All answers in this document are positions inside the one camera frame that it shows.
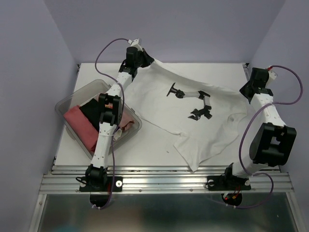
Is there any white printed t-shirt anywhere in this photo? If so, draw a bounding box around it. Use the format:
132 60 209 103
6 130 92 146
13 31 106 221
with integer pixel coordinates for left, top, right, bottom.
125 60 247 171

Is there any clear plastic storage bin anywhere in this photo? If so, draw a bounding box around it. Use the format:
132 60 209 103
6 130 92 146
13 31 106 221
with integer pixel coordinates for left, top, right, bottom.
55 79 142 159

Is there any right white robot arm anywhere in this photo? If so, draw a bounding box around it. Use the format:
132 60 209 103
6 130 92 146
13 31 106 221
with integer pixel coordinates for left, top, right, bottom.
222 65 297 189

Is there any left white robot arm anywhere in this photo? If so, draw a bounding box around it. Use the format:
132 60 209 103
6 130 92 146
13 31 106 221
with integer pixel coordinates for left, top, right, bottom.
81 45 154 192

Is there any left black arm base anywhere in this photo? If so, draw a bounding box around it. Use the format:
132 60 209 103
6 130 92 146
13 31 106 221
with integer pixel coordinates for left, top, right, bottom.
75 167 123 192

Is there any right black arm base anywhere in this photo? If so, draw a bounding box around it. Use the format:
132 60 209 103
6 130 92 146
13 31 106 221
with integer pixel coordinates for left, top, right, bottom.
205 164 251 191

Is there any rolled pink printed t-shirt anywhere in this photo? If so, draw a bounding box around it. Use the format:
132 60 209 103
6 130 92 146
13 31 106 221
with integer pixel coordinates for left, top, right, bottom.
119 109 135 132

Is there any rolled black t-shirt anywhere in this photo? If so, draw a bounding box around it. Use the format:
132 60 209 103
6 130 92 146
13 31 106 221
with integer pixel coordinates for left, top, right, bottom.
79 99 100 132

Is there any rolled white t-shirt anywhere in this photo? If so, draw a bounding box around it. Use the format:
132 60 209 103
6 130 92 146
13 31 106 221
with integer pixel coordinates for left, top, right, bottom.
113 129 122 142

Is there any rolled red t-shirt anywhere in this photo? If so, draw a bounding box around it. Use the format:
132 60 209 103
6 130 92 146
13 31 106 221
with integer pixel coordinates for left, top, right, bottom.
64 105 98 152

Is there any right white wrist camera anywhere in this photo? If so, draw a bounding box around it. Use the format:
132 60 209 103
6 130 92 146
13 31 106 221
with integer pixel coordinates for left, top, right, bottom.
267 67 278 82

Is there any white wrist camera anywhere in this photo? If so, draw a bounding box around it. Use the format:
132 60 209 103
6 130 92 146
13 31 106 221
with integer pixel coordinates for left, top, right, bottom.
267 67 278 82
128 38 142 49

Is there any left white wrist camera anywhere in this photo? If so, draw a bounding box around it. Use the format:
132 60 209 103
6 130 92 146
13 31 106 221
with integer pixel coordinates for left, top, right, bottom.
128 38 142 49

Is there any aluminium mounting rail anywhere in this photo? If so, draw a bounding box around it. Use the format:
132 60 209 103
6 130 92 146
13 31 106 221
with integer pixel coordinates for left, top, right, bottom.
39 165 294 194

